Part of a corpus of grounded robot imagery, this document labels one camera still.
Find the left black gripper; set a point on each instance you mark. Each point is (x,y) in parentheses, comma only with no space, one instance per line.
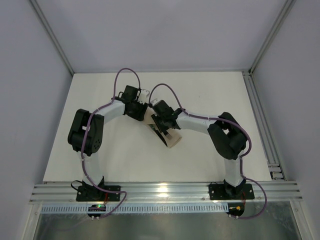
(144,113)

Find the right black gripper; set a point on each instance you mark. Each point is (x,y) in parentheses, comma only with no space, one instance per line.
(159,122)

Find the green handled knife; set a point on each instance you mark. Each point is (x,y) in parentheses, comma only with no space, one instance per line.
(159,135)

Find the green handled fork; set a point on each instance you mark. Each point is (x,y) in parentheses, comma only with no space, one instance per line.
(167,135)

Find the beige cloth napkin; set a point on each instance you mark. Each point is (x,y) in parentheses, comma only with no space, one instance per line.
(149,121)

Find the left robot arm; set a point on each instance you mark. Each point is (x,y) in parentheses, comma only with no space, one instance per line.
(86,132)

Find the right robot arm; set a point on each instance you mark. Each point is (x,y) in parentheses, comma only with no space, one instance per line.
(228,137)

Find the left controller board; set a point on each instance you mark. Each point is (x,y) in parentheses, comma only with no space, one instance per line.
(96,210)

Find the controller board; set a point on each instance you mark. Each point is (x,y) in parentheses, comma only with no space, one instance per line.
(96,210)
(235,209)

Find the right controller board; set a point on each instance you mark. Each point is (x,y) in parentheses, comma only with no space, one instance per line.
(235,209)

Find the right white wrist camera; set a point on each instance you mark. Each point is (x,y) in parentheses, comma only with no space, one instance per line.
(153,102)

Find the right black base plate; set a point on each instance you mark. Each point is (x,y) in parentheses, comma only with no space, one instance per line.
(224,191)

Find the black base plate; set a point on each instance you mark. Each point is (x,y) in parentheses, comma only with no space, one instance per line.
(88,193)
(224,191)

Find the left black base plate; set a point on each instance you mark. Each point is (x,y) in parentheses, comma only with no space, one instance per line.
(88,193)

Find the slotted grey cable duct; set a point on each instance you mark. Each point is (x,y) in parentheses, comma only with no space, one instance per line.
(139,208)

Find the left aluminium frame post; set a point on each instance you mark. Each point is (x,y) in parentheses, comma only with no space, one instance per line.
(50,33)

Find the aluminium frame post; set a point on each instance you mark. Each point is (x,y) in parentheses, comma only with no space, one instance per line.
(50,33)
(275,28)

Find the aluminium right side rail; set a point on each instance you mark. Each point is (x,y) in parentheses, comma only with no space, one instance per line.
(268,144)

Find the aluminium rail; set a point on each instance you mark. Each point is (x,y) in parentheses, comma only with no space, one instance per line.
(268,144)
(161,192)

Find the aluminium front rail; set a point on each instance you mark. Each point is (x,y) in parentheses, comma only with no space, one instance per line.
(161,192)

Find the right aluminium frame post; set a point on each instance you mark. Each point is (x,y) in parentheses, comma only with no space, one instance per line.
(275,28)

